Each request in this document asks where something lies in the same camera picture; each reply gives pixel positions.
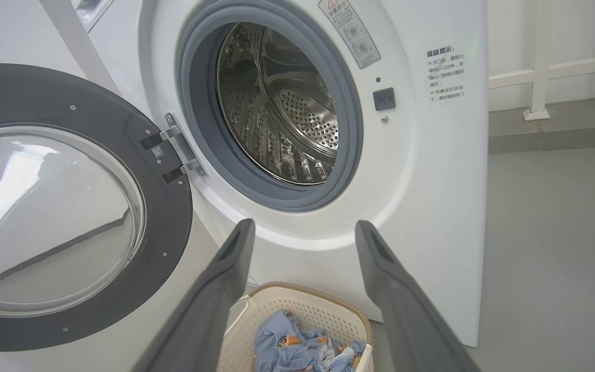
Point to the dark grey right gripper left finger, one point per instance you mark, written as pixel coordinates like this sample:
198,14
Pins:
204,315

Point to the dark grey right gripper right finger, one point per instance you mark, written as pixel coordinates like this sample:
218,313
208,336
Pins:
406,320

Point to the round dark washer door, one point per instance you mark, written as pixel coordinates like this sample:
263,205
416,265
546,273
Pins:
163,232

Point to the white front-load washing machine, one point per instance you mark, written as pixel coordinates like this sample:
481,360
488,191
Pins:
421,196

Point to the grey rubber door gasket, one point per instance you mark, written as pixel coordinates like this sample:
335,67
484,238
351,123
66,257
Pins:
351,134

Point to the stainless steel washing machine drum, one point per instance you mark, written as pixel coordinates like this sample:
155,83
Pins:
297,113

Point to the black door latch socket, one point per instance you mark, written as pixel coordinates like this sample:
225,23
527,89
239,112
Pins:
384,99

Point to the cream perforated laundry basket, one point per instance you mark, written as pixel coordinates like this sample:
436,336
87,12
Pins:
323,305

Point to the grey warning sticker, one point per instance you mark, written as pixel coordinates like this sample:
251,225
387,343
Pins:
351,36

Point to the white detergent drawer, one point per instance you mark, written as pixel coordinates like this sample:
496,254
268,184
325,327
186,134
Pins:
91,10

